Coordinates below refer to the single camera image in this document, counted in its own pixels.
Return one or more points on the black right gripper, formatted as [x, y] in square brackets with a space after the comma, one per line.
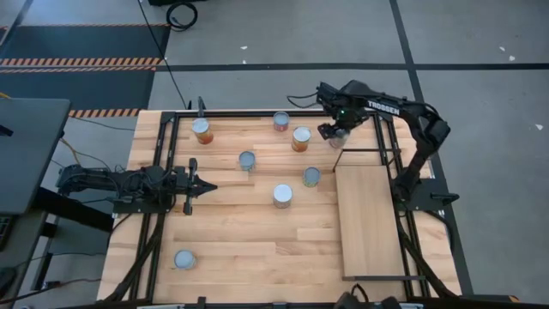
[349, 118]

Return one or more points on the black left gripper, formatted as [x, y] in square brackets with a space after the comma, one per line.
[184, 184]

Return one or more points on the tan label can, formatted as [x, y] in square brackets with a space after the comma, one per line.
[339, 141]

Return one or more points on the wide orange label can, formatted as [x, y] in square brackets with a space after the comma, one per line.
[301, 137]

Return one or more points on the small red label can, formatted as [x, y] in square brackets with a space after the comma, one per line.
[281, 121]

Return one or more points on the small green label can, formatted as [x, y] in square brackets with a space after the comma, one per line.
[311, 177]

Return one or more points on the small blue orange label can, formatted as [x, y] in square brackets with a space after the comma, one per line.
[247, 161]

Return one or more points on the tall orange label can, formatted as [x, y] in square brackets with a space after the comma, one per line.
[202, 133]

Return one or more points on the small pale lid can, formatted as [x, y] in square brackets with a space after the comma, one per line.
[184, 259]

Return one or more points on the large brown label can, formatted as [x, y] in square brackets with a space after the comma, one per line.
[282, 194]

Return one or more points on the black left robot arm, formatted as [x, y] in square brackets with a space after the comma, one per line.
[98, 178]

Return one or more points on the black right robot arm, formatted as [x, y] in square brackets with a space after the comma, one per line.
[386, 107]

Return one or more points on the wooden shelf with black rails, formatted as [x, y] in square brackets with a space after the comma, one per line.
[369, 223]

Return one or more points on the white strip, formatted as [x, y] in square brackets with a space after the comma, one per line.
[412, 306]
[161, 306]

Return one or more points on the black desk base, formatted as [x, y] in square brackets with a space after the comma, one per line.
[73, 210]

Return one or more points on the black rounded object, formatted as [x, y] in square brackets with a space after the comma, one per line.
[345, 301]

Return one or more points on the grey desk top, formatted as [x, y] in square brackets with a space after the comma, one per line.
[30, 150]

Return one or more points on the black equipment case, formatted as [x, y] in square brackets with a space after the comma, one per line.
[171, 2]

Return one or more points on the black hazard striped floor mat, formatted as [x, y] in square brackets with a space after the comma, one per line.
[77, 43]

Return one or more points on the black keyboard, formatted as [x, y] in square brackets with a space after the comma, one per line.
[4, 232]

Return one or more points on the black rounded desk item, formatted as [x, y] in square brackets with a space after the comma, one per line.
[5, 281]

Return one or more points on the black metal table frame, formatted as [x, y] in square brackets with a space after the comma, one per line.
[257, 114]

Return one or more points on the black frame bracket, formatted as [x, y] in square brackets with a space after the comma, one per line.
[200, 302]
[200, 106]

